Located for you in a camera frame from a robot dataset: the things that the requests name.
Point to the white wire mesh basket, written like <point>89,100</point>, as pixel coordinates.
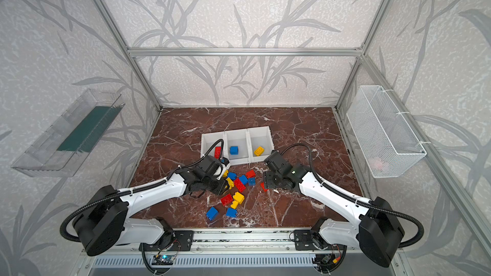
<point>389,145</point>

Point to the left white sorting bin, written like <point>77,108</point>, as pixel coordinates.
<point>208,140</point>

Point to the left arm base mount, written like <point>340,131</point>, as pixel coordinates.
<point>178,241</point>

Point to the long red lego brick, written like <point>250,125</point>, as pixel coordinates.
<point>217,152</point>

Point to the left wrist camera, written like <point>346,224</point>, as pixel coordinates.
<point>225,162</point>

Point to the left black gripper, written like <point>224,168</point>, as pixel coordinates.
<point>214,183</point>

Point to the green circuit board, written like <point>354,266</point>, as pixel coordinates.
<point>163,260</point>

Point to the large yellow lego brick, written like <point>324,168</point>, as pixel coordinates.
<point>230,183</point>

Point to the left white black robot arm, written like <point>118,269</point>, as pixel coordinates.
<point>107,220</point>

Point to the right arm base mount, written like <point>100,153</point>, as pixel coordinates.
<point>305,239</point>

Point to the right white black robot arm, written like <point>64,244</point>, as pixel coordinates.
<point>369,225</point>

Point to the white sorting bin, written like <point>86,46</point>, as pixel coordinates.
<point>238,138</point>
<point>260,137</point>
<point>208,140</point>

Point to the middle white sorting bin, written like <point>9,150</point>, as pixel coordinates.
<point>238,138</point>

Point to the aluminium front rail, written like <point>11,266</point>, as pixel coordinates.
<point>232,240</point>

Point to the right white sorting bin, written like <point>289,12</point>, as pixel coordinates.
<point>260,137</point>

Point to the clear plastic wall tray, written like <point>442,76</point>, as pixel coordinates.
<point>62,149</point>

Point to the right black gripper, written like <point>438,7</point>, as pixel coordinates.
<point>273,178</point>

